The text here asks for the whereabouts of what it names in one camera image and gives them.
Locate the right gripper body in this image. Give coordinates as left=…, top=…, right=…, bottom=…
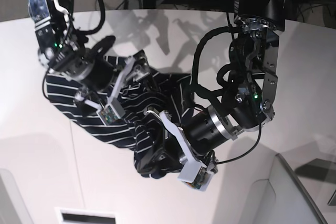
left=111, top=50, right=158, bottom=95

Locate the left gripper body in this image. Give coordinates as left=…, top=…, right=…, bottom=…
left=133, top=119, right=218, bottom=180

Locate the navy white striped t-shirt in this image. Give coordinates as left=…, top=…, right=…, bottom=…
left=43, top=49, right=195, bottom=180

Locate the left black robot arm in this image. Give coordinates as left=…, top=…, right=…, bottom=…
left=136, top=0, right=285, bottom=188

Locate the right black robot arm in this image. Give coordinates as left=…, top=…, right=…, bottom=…
left=28, top=0, right=158, bottom=101

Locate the white slotted panel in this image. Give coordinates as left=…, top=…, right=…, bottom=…
left=55, top=207, right=118, bottom=224

